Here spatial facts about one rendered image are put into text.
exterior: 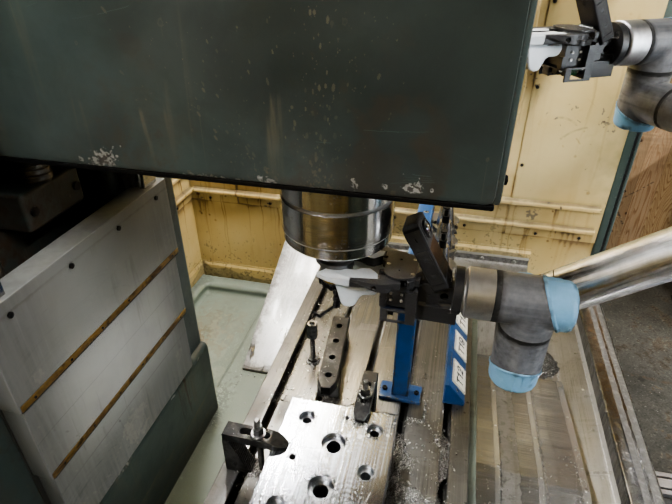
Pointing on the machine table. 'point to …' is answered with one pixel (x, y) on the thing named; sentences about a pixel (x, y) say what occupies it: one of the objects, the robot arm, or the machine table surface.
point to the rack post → (403, 392)
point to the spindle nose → (335, 225)
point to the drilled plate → (294, 429)
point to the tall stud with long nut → (312, 339)
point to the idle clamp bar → (336, 344)
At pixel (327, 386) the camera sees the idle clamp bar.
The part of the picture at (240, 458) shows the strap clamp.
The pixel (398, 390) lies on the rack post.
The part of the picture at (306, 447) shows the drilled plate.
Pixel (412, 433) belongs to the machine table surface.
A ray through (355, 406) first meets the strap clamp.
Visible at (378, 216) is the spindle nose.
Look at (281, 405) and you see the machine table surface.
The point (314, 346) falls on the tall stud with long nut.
